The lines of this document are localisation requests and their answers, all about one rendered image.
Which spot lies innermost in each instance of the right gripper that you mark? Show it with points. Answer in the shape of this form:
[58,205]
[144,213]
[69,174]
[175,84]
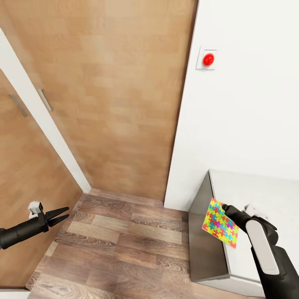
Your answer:
[233,213]

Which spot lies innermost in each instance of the sliding door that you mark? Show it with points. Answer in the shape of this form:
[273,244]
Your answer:
[111,74]
[30,170]

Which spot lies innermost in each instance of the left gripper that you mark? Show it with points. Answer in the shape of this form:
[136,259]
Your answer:
[40,223]

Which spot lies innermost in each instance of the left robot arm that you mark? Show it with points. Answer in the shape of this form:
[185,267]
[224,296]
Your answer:
[38,222]

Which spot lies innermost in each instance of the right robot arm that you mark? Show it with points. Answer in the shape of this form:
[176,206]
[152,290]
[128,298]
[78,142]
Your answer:
[278,276]

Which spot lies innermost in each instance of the desk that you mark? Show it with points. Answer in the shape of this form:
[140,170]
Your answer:
[215,264]

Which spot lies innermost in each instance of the jigsaw puzzle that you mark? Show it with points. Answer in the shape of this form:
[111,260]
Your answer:
[219,225]

